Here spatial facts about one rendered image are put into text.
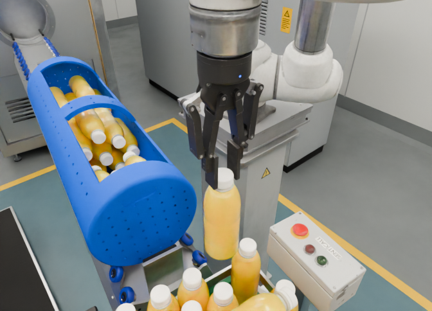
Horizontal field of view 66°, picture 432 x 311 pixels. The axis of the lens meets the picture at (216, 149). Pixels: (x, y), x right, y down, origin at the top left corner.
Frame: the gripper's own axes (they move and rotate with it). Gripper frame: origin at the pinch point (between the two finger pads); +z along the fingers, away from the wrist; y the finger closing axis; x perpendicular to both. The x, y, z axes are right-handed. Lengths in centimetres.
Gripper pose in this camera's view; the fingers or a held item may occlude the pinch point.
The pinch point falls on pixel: (222, 165)
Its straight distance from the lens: 56.8
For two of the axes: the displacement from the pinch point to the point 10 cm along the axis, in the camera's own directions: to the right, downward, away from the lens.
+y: -8.4, 3.2, -4.3
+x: 5.4, 5.0, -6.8
